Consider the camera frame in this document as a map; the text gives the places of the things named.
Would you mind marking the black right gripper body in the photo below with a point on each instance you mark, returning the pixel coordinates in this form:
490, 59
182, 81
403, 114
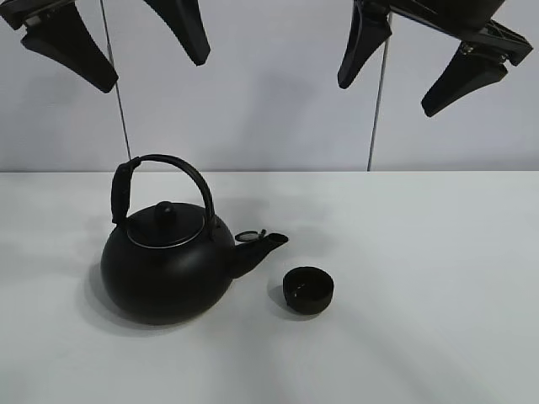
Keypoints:
469, 21

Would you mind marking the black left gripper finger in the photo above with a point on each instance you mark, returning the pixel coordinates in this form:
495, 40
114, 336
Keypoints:
64, 38
184, 19

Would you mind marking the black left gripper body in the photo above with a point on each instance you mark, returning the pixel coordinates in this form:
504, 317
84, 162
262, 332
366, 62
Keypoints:
17, 13

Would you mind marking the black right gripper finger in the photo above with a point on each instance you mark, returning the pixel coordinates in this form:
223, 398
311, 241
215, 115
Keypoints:
472, 67
369, 29

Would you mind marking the black round teapot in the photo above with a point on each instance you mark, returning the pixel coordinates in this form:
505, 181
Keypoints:
173, 261

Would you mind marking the small black teacup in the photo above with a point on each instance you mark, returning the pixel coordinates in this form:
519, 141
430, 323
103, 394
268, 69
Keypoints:
308, 290

